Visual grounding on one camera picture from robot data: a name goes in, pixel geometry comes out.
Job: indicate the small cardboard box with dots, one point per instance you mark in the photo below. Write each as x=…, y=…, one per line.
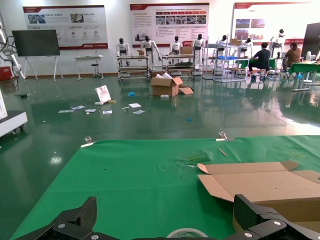
x=140, y=52
x=186, y=50
x=235, y=42

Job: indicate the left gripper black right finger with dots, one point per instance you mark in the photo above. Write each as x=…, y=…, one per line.
x=260, y=222

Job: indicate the white machine base on wheels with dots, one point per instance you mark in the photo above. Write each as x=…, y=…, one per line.
x=11, y=120

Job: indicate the white industrial robot arm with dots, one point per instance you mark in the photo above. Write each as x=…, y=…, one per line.
x=13, y=62

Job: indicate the green covered work table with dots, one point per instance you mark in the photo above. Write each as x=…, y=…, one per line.
x=303, y=67

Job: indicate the seated person brown shirt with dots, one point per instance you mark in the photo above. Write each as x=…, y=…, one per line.
x=293, y=55

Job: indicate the white red paper bag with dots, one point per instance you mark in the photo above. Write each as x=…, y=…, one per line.
x=102, y=93

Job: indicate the cardboard box with round hole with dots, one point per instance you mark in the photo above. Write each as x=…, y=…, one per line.
x=262, y=185

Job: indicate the green table cloth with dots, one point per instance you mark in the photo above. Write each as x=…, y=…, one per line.
x=137, y=187

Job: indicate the small white block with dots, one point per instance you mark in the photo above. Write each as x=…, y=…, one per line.
x=164, y=96

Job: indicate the white humanoid robot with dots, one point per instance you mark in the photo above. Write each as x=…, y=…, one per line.
x=176, y=46
x=247, y=43
x=122, y=47
x=223, y=41
x=149, y=46
x=280, y=40
x=199, y=45

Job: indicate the white narrow table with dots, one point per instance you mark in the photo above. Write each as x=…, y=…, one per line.
x=88, y=58

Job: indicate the long wooden stick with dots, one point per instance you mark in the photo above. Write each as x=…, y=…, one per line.
x=222, y=152

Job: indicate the blue crumpled item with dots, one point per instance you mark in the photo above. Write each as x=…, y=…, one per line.
x=188, y=120
x=131, y=94

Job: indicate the small white fan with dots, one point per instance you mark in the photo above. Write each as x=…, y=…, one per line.
x=309, y=56

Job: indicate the black screen on stand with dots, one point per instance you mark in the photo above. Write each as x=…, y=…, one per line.
x=36, y=42

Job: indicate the metal roller cart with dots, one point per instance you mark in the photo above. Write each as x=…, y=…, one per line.
x=132, y=67
x=178, y=66

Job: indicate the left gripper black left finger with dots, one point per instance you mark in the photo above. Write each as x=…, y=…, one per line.
x=75, y=220

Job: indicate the wall poster with photo row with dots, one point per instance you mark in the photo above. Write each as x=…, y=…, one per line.
x=170, y=22

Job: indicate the clear tape roll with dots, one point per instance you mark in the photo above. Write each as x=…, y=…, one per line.
x=186, y=229

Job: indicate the seated person black shirt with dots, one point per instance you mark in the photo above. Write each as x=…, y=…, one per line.
x=260, y=60

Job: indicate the grey metal shelf rack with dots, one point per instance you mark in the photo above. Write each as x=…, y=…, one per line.
x=226, y=58

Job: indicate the open cardboard box with papers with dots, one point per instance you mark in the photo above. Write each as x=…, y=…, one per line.
x=165, y=86

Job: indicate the red crate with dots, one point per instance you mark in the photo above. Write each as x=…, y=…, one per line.
x=5, y=73

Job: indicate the wall poster with large photos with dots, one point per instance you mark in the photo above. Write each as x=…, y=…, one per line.
x=262, y=17

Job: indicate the clear plastic wrapper scrap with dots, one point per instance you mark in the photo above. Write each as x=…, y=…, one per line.
x=192, y=160

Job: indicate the large black panel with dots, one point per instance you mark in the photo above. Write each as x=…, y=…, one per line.
x=312, y=40

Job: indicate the black round stool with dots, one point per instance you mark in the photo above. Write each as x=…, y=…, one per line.
x=95, y=66

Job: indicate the white paper sheet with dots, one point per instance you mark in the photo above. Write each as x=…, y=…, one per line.
x=90, y=110
x=138, y=111
x=66, y=111
x=107, y=112
x=135, y=105
x=78, y=107

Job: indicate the silver binder clip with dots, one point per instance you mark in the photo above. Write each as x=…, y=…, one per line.
x=223, y=138
x=88, y=142

